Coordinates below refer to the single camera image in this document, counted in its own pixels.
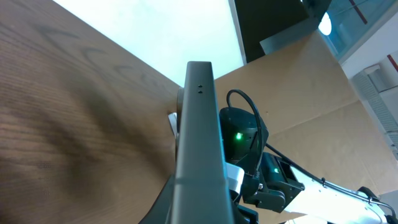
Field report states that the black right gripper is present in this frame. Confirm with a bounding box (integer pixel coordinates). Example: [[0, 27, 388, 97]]
[[241, 174, 305, 213]]

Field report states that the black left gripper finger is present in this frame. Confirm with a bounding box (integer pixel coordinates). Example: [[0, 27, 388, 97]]
[[139, 175, 175, 224]]

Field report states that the Galaxy smartphone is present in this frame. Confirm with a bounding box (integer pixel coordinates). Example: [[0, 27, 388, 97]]
[[170, 62, 234, 223]]

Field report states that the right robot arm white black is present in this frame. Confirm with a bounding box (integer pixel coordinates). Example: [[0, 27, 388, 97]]
[[220, 107, 397, 223]]

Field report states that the brown cardboard partition board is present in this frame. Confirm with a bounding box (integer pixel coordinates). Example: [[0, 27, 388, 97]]
[[213, 30, 398, 224]]

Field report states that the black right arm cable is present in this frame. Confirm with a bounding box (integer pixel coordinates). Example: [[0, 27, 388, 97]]
[[226, 88, 397, 218]]

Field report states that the white louvred wall vent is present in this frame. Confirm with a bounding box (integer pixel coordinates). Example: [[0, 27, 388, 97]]
[[351, 64, 397, 159]]

